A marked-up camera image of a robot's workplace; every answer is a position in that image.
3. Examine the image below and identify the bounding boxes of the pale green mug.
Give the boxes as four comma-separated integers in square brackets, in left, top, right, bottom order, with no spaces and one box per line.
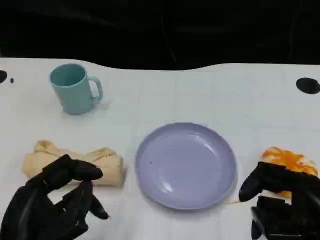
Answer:
[49,63,104,116]

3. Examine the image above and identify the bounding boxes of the orange and white bread roll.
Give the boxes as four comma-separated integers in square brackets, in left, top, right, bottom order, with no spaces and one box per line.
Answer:
[261,146,320,200]

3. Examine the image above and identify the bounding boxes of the large black table grommet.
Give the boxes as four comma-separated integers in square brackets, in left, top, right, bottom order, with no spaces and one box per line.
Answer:
[295,77,320,95]

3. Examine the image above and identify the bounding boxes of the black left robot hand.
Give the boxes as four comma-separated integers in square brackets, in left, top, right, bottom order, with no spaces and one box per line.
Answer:
[0,154,110,240]

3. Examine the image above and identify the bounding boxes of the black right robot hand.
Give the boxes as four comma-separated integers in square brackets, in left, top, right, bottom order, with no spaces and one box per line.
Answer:
[238,161,320,240]

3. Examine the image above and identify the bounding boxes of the lilac plate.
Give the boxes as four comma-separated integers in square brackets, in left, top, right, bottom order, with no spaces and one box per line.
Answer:
[134,122,238,210]

